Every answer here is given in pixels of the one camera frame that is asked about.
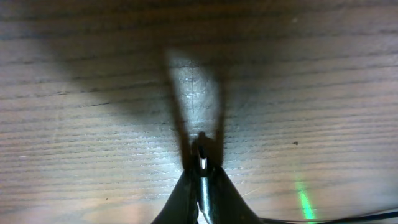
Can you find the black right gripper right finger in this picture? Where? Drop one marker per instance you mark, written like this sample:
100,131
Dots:
228,206

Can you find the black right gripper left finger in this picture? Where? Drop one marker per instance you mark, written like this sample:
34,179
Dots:
181,207

